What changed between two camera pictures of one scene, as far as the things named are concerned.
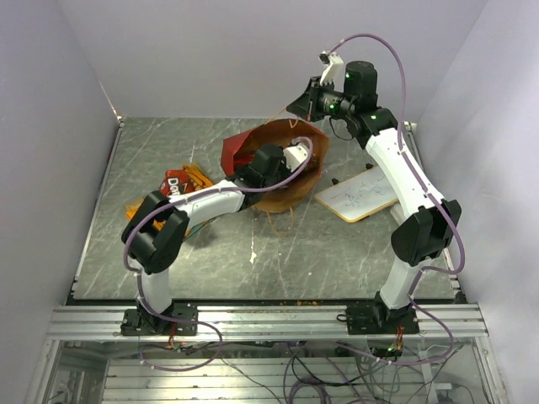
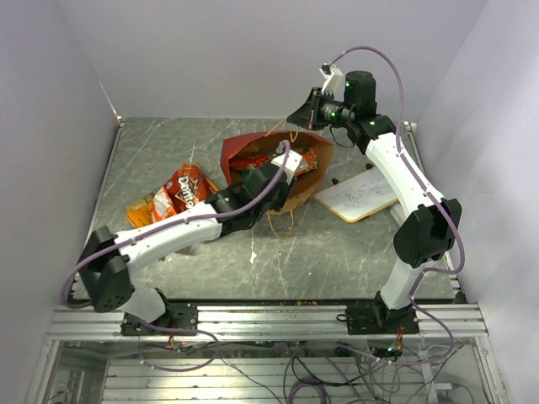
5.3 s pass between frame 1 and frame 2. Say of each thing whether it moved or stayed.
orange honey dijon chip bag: moved
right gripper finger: moved
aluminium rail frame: stayed
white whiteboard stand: stayed
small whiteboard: stayed
